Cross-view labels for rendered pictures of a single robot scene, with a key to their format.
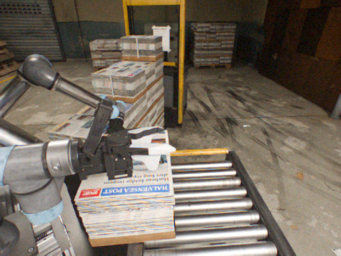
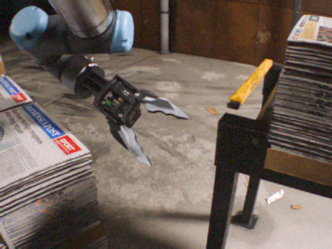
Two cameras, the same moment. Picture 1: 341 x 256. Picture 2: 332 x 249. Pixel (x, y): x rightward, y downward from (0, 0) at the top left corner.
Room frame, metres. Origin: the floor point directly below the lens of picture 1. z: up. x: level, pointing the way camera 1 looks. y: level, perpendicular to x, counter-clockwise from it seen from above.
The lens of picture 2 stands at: (0.69, 0.71, 1.10)
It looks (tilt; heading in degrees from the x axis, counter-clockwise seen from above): 29 degrees down; 303
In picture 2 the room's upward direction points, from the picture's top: straight up
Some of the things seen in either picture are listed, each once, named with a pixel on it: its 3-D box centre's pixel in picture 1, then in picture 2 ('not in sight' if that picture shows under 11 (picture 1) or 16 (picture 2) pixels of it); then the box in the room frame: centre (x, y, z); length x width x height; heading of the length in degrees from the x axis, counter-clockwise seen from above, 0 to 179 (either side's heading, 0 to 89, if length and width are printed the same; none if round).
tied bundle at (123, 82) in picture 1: (120, 83); not in sight; (1.77, 0.46, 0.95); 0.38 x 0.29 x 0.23; 75
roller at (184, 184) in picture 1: (193, 184); not in sight; (0.71, -0.10, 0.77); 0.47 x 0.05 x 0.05; 94
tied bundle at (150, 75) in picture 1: (133, 75); not in sight; (2.05, 0.39, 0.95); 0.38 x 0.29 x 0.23; 76
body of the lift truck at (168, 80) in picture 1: (164, 92); not in sight; (3.12, 0.12, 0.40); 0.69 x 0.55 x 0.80; 76
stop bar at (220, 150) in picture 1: (189, 152); (254, 78); (0.92, -0.10, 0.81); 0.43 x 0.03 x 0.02; 94
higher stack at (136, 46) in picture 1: (145, 94); not in sight; (2.34, 0.31, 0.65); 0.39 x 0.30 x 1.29; 76
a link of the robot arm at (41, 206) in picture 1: (42, 192); not in sight; (0.34, 0.30, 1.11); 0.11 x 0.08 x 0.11; 14
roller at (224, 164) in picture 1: (189, 166); (278, 96); (0.84, -0.10, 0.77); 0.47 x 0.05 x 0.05; 94
